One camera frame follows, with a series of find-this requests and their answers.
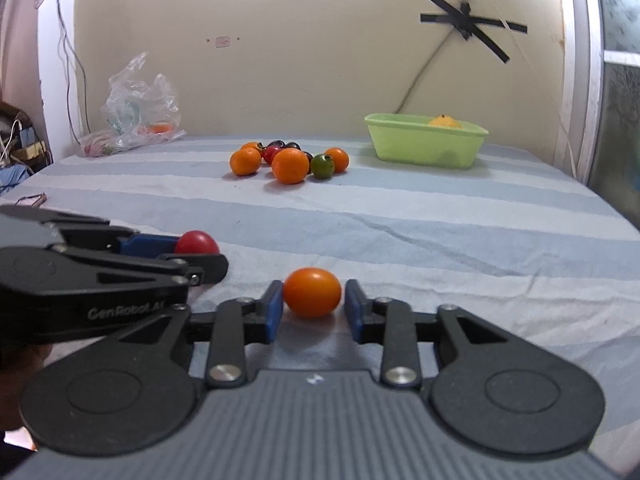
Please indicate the striped blue bed sheet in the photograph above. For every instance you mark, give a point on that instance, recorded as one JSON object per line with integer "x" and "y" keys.
{"x": 425, "y": 240}

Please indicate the black tape cross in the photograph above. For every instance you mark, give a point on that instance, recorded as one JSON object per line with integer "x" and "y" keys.
{"x": 470, "y": 22}

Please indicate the red cherry tomato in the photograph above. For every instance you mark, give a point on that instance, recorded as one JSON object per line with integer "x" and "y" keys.
{"x": 272, "y": 153}
{"x": 199, "y": 243}

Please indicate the small wall sticker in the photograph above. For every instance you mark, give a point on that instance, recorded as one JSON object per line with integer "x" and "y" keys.
{"x": 221, "y": 41}

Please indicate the small pink-rimmed object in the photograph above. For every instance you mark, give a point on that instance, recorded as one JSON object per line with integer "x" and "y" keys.
{"x": 31, "y": 200}

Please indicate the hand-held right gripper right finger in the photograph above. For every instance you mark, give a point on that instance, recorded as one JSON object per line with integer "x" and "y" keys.
{"x": 353, "y": 315}

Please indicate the orange oval tomato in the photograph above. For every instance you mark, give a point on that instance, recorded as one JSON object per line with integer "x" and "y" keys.
{"x": 311, "y": 292}

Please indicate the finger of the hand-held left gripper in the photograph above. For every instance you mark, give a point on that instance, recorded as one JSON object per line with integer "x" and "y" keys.
{"x": 147, "y": 245}
{"x": 200, "y": 267}

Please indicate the yellow citrus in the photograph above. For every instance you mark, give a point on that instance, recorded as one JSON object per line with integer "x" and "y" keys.
{"x": 444, "y": 121}

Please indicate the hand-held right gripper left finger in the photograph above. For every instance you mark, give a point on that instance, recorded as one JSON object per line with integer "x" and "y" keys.
{"x": 272, "y": 312}

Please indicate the small orange object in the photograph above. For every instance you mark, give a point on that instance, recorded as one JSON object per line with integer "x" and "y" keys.
{"x": 161, "y": 128}

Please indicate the blue cloth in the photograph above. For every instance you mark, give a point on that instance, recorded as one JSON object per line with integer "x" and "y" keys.
{"x": 12, "y": 178}

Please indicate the clear plastic bag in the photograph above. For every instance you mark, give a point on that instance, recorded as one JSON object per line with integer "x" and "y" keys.
{"x": 137, "y": 110}

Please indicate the light green plastic basin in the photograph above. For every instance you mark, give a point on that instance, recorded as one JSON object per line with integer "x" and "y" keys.
{"x": 425, "y": 142}

